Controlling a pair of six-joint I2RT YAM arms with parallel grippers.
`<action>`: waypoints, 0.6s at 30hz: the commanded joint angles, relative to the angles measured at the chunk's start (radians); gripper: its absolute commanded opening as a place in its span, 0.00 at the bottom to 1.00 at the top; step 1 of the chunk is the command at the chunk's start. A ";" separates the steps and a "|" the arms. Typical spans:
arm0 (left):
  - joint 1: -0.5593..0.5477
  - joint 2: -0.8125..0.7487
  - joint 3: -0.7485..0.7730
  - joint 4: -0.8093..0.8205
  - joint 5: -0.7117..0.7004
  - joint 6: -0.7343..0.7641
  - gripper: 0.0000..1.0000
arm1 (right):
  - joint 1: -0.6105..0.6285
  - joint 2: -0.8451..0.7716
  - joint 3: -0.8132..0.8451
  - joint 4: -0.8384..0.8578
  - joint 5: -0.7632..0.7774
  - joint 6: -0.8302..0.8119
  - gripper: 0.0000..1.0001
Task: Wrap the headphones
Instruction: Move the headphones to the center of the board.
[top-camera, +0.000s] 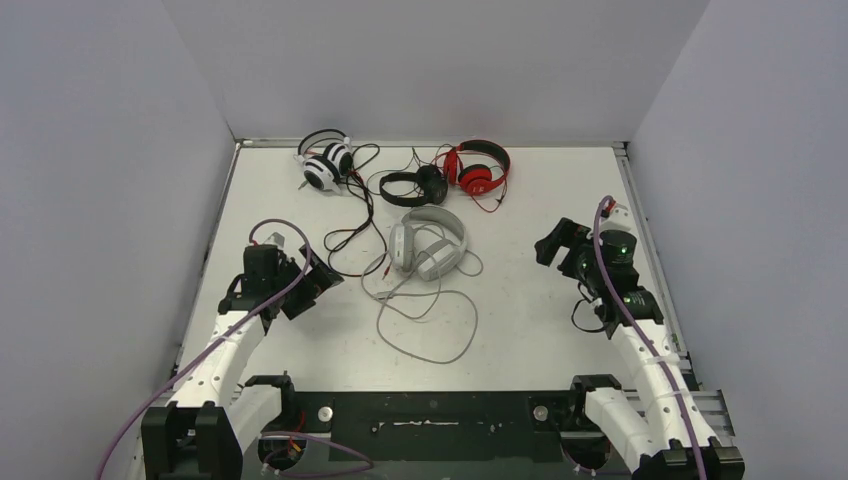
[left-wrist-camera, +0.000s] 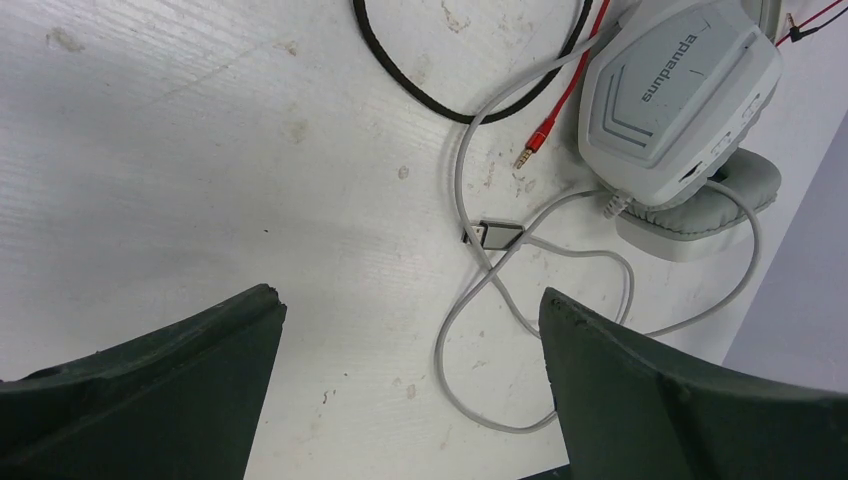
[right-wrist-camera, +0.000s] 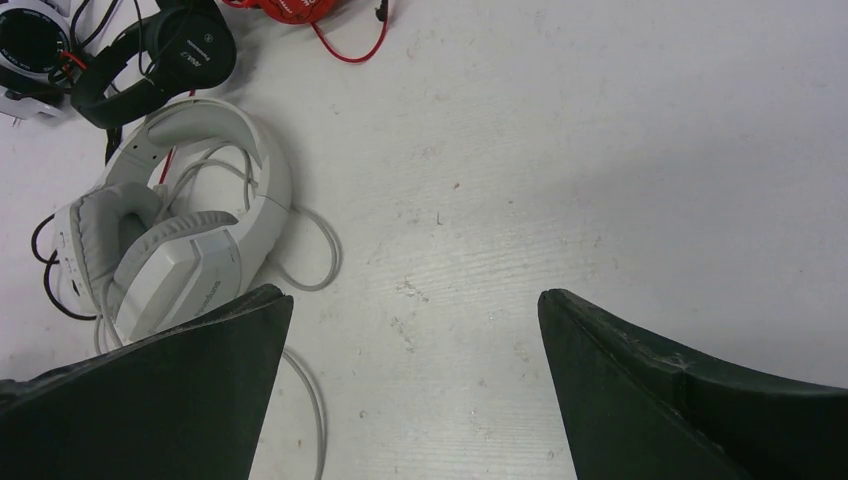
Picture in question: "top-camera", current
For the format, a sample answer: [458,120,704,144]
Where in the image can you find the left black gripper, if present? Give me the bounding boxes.
[270,245,343,319]

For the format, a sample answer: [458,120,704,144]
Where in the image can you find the grey headphone cable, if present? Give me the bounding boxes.
[360,225,485,366]

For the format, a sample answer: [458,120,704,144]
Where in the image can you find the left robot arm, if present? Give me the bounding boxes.
[141,244,343,479]

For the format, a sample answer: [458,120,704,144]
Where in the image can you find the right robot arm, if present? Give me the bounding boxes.
[534,200,746,479]

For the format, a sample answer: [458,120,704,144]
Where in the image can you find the red headphones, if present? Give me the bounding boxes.
[442,139,512,196]

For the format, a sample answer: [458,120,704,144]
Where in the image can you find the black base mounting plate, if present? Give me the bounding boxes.
[262,390,613,465]

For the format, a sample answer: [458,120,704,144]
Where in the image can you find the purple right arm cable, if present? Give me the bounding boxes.
[592,195,709,480]

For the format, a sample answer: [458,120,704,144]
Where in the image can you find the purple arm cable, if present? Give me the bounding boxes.
[592,195,709,480]
[95,219,376,480]

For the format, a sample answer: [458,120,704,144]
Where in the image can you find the red headphone cable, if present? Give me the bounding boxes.
[433,148,510,215]

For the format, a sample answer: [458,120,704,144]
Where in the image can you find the black headphone cable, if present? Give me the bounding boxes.
[323,142,389,278]

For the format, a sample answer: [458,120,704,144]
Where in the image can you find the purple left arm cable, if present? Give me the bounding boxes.
[95,219,376,480]

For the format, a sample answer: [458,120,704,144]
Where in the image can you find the aluminium frame rail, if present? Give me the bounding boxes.
[612,140,737,439]

